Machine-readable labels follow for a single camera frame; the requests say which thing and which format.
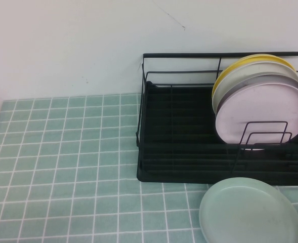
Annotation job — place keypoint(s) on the light green plate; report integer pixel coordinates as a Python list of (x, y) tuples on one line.
[(245, 212)]

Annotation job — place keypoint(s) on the yellow plate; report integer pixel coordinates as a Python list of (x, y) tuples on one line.
[(239, 60)]

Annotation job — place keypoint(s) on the grey plate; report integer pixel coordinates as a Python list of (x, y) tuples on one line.
[(260, 79)]

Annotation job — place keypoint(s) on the pink plate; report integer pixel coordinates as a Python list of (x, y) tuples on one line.
[(260, 106)]

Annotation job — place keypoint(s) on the white plate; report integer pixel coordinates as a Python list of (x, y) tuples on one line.
[(239, 76)]

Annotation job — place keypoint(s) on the green checkered tablecloth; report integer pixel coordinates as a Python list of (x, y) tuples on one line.
[(75, 164)]

